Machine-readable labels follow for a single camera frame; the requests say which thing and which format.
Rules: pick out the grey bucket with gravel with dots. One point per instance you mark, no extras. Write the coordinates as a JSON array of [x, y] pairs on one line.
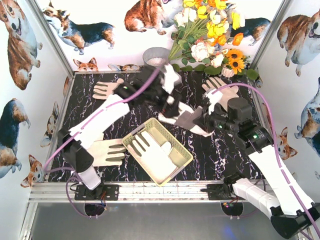
[[155, 56]]

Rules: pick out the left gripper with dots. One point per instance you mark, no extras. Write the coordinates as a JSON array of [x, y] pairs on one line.
[[169, 107]]

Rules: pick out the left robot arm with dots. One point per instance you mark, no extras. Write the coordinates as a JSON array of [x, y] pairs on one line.
[[153, 85]]

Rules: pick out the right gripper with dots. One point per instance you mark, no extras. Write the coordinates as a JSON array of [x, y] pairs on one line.
[[203, 119]]

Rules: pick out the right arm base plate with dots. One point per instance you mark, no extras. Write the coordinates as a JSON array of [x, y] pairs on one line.
[[218, 192]]

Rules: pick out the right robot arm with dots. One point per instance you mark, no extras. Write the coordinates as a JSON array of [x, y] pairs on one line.
[[289, 209]]

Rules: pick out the artificial flower bouquet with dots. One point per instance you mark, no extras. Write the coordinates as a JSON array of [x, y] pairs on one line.
[[203, 28]]

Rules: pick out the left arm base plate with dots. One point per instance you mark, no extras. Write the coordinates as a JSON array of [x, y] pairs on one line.
[[108, 192]]

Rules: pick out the pale green storage basket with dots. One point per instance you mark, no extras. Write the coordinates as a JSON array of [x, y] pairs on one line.
[[179, 155]]

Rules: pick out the white glove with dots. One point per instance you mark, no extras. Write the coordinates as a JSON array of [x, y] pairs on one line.
[[107, 152], [102, 90], [153, 158], [184, 120], [227, 93]]

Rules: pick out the sunflower pot white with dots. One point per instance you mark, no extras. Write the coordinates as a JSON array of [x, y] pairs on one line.
[[235, 62]]

